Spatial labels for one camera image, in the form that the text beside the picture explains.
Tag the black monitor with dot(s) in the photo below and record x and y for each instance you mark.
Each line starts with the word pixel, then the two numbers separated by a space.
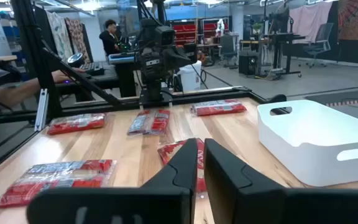
pixel 280 20

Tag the black aluminium table frame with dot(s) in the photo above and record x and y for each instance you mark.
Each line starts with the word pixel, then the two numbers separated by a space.
pixel 222 93

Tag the black computer tower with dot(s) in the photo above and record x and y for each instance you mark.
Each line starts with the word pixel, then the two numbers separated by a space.
pixel 249 63

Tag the white bucket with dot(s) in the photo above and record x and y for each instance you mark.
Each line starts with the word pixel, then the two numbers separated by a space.
pixel 190 77

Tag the person's hand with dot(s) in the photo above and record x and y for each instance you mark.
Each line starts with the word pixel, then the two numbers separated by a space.
pixel 62 76

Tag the red bin shelf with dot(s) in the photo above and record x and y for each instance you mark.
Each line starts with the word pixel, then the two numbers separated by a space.
pixel 211 28
pixel 183 32

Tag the black keyboard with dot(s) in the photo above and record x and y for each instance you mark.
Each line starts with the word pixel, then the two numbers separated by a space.
pixel 92 68

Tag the person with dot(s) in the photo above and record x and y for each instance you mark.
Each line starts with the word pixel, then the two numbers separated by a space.
pixel 109 40

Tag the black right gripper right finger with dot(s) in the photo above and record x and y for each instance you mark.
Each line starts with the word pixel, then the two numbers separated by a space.
pixel 259 205

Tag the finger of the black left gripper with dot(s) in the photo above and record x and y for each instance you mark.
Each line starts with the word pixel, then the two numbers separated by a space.
pixel 177 57
pixel 190 51

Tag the pale patterned hanging cloth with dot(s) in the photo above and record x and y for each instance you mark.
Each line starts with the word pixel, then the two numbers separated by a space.
pixel 59 34

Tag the black operator desk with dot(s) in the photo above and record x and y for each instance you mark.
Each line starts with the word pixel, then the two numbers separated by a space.
pixel 104 81

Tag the black standing desk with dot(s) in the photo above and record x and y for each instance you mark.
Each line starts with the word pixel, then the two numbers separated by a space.
pixel 286 38

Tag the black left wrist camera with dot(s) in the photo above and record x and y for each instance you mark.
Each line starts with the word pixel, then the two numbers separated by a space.
pixel 165 35

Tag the person's forearm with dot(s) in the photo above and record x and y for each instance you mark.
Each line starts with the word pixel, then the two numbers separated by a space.
pixel 17 91

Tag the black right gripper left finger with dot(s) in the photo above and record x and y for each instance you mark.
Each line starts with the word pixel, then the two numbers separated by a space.
pixel 154 205

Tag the grey office chair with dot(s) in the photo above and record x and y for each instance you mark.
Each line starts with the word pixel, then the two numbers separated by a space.
pixel 227 46

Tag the white plastic basket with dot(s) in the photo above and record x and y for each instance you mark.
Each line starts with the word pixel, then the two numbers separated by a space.
pixel 291 161

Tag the brown patterned hanging cloth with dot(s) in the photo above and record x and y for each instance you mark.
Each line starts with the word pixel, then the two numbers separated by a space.
pixel 78 35

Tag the silver aluminium extrusion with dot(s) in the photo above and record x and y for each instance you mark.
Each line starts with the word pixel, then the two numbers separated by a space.
pixel 41 109

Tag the round silver black device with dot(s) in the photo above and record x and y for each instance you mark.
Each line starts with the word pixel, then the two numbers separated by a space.
pixel 75 59

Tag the pink hanging cloth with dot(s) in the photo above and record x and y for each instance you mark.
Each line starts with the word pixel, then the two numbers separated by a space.
pixel 309 18

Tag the black ribbed floor mat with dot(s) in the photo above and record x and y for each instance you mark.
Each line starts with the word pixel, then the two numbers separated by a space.
pixel 337 97

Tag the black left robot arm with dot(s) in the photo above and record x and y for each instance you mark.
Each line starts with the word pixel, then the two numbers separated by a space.
pixel 154 88

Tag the light blue keyboard device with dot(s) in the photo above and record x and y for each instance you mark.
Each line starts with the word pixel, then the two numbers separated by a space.
pixel 121 58

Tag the red popcorn bag clear wrap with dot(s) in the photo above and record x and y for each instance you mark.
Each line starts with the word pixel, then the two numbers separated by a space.
pixel 54 182
pixel 149 122
pixel 218 107
pixel 76 124
pixel 169 152

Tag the black mesh office chair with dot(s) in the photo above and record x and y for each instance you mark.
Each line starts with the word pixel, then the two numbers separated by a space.
pixel 322 35

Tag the red mandala hanging cloth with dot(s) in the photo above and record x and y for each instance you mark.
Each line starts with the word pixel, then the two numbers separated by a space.
pixel 353 18

